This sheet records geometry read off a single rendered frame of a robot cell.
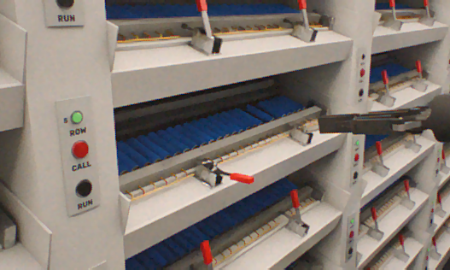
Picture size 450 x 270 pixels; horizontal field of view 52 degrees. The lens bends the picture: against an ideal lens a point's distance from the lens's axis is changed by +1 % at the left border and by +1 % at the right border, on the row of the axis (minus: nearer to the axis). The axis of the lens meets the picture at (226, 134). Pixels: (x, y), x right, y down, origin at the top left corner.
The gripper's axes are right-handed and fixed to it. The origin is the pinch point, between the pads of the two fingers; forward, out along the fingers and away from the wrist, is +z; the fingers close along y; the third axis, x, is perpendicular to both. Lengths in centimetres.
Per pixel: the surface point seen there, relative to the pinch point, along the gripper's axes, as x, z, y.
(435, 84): -3, 8, 84
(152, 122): 6.3, 19.9, -25.8
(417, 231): -56, 19, 86
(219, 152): 0.0, 10.8, -20.8
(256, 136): 0.4, 10.6, -10.7
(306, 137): -2.2, 6.6, -1.0
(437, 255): -77, 22, 112
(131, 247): -6.6, 7.8, -42.8
